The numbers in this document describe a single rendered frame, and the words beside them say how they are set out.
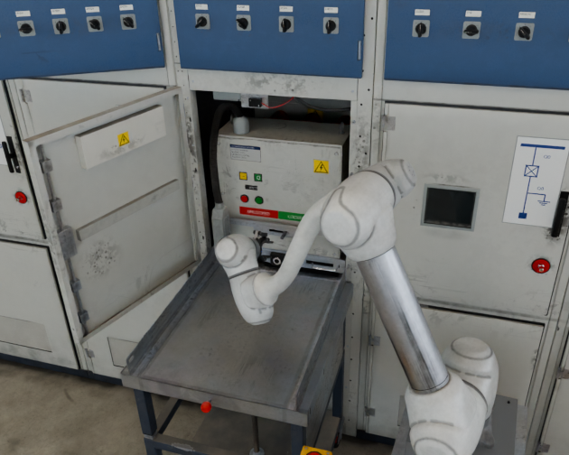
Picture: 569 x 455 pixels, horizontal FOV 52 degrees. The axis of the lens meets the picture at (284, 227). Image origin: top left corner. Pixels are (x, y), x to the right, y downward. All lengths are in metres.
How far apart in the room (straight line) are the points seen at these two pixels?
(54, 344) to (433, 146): 2.15
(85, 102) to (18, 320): 1.35
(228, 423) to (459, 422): 1.37
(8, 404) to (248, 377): 1.69
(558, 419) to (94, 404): 2.10
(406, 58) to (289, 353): 1.01
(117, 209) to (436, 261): 1.13
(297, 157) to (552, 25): 0.91
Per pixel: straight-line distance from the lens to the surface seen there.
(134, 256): 2.23
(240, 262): 1.79
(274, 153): 2.17
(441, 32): 1.87
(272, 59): 1.99
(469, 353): 1.68
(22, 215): 2.85
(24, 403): 3.30
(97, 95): 2.34
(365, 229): 1.30
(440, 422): 1.54
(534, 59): 1.89
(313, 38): 1.94
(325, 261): 2.31
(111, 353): 3.07
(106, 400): 3.17
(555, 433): 2.67
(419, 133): 1.96
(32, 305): 3.16
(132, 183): 2.13
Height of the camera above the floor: 2.17
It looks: 30 degrees down
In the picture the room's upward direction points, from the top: 2 degrees counter-clockwise
